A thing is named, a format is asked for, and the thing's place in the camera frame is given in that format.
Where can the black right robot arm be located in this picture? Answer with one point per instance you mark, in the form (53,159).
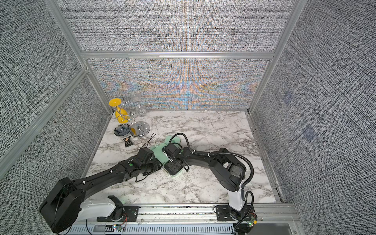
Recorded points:
(233,171)

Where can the yellow plastic cup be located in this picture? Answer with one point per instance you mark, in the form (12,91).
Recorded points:
(121,115)

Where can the yellow cup on stand top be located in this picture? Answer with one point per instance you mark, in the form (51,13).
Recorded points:
(115,102)

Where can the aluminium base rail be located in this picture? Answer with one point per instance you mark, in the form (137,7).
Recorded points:
(194,219)

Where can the chrome cup holder stand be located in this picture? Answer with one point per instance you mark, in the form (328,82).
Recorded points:
(139,128)

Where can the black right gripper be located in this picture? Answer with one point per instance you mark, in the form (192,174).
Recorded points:
(173,168)

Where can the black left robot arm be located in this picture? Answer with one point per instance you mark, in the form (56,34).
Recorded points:
(61,207)

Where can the green nail kit case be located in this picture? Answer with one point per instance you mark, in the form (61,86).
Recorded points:
(163,158)
(169,139)

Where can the black snack packet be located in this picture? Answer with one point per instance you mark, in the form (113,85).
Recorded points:
(127,142)

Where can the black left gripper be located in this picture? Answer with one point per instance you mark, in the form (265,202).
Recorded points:
(157,164)

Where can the clear glass cup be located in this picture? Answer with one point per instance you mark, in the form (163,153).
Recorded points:
(140,109)

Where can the black white patterned bowl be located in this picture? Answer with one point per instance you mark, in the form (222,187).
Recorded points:
(123,130)

